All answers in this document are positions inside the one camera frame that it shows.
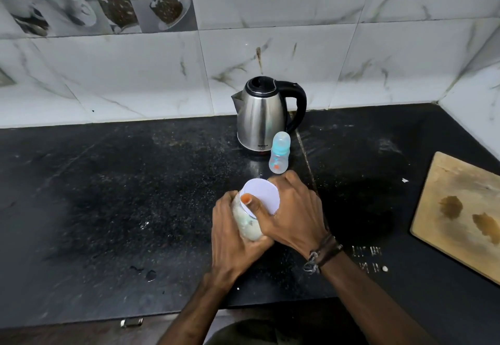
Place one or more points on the person's right thumb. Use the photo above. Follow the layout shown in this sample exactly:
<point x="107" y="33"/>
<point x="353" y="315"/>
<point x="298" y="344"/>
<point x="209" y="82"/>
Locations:
<point x="254" y="206"/>

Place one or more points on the stainless steel electric kettle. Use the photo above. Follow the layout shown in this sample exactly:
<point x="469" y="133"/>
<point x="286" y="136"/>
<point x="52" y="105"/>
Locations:
<point x="257" y="122"/>

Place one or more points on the person's left thumb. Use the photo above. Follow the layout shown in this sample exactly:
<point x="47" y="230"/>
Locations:
<point x="262" y="245"/>

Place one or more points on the person's dark green clothing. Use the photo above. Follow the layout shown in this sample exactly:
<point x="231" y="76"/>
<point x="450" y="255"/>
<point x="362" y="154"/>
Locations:
<point x="242" y="335"/>

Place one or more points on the blue baby feeding bottle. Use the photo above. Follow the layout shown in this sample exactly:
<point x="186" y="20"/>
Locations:
<point x="279" y="153"/>

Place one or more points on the white round jar lid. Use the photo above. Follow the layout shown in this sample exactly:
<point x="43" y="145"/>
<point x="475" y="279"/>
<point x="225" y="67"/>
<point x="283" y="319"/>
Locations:
<point x="262" y="194"/>

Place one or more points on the clear plastic jar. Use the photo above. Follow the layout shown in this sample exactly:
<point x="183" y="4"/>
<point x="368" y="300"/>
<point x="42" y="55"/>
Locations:
<point x="245" y="225"/>

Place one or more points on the wooden cutting board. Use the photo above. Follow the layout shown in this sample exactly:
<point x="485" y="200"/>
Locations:
<point x="457" y="216"/>

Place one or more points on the person's right forearm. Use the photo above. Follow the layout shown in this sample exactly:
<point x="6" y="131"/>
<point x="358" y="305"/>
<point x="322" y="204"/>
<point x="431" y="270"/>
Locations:
<point x="367" y="301"/>

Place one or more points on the person's left hand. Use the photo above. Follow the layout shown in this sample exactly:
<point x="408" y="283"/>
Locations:
<point x="226" y="241"/>

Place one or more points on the person's right hand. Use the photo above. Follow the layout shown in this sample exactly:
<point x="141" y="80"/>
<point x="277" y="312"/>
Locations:
<point x="297" y="216"/>

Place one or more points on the brown cabinet front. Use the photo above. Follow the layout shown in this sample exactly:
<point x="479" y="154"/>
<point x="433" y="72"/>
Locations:
<point x="78" y="333"/>

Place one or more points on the person's left forearm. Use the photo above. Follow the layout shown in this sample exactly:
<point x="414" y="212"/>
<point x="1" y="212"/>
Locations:
<point x="195" y="313"/>

